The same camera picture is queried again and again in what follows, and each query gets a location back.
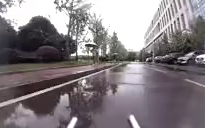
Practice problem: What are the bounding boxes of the row of trees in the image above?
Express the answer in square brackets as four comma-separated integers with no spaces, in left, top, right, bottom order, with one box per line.
[53,0,138,64]

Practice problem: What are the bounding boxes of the wet grey asphalt road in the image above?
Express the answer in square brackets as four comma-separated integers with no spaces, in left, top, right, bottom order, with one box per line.
[0,61,205,128]

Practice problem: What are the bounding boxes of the white painted lane line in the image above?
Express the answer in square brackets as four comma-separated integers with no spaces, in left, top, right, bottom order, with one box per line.
[146,64,205,92]
[0,63,123,111]

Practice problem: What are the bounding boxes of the robot's own part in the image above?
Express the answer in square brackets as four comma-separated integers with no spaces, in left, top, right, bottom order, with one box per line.
[128,114,141,128]
[66,116,79,128]

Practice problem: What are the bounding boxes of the kerb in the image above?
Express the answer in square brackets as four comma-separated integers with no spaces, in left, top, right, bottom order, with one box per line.
[0,63,119,107]

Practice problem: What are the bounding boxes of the red brick sidewalk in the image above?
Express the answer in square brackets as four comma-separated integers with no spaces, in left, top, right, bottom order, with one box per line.
[0,63,115,92]

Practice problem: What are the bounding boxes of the grass strip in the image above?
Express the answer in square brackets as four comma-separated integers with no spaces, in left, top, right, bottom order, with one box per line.
[0,59,95,75]

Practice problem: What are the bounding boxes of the dark dense trees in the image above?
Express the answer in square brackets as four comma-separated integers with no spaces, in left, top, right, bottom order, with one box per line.
[0,13,77,65]

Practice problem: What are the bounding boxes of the row of parked cars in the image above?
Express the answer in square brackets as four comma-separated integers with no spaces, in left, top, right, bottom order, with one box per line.
[145,49,205,66]

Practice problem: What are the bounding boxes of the long grey office building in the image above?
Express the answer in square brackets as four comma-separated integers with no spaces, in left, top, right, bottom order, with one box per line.
[143,0,205,54]

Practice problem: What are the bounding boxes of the trees beside building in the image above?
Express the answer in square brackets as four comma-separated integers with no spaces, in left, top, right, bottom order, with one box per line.
[139,14,205,63]

